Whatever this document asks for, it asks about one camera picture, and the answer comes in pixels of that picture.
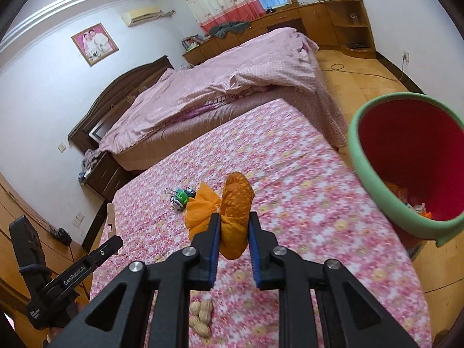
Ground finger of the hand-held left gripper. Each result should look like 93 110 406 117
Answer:
84 235 124 273

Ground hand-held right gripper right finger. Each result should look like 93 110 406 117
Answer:
248 210 416 348

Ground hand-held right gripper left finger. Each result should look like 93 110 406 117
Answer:
47 212 222 348

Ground yellow bumpy sponge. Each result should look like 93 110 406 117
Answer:
219 171 254 260

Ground green rimmed red bin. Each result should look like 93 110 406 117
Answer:
347 93 464 247

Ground black power strip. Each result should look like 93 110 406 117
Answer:
49 228 72 245

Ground light wooden wardrobe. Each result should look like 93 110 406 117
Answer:
0 172 91 348

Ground dark wooden nightstand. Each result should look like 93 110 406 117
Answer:
83 151 136 202

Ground pile of clothes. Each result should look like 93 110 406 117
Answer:
77 148 106 184

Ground pink floral printed cloth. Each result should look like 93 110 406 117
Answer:
89 98 434 348

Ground dark wooden bed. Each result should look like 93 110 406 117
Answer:
68 27 349 173

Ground pink quilt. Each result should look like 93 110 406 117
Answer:
98 27 349 153

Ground row of books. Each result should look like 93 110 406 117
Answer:
182 35 204 52

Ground grey clothes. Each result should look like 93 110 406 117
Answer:
210 21 251 39

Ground long light wooden cabinet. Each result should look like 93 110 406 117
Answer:
182 0 378 66

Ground light wooden frame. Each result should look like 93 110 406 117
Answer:
107 203 120 254

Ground green toy car keychain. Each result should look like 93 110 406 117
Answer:
167 186 197 211

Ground framed wall photo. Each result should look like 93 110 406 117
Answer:
71 23 119 67

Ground wall air conditioner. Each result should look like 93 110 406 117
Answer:
121 5 164 27

